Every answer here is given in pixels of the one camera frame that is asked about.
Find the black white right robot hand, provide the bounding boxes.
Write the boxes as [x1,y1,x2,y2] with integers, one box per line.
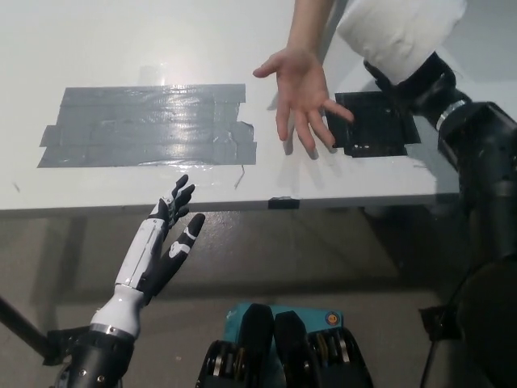
[362,50,473,123]

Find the bare person hand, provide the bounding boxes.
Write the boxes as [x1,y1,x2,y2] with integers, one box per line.
[253,47,355,159]

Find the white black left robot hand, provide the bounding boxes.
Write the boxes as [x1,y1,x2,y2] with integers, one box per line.
[89,174,206,336]

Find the white toilet paper roll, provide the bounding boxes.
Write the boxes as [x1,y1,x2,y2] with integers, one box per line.
[335,0,465,86]

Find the black tape square spot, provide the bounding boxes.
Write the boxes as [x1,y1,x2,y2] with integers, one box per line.
[326,91,422,158]

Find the black teal robot body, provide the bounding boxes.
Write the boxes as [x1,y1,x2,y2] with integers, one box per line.
[195,302,373,388]

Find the wide clear tape strip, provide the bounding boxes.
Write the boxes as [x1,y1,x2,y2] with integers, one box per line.
[11,165,243,191]

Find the small black tape piece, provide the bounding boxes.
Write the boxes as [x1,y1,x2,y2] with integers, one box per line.
[268,196,301,210]

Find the black table leg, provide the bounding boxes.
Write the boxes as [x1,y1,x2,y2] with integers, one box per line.
[0,297,52,359]

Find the grey duct tape patch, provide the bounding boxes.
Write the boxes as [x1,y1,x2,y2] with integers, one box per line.
[36,83,259,169]

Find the thin black cable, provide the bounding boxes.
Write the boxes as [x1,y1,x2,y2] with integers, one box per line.
[419,266,469,388]

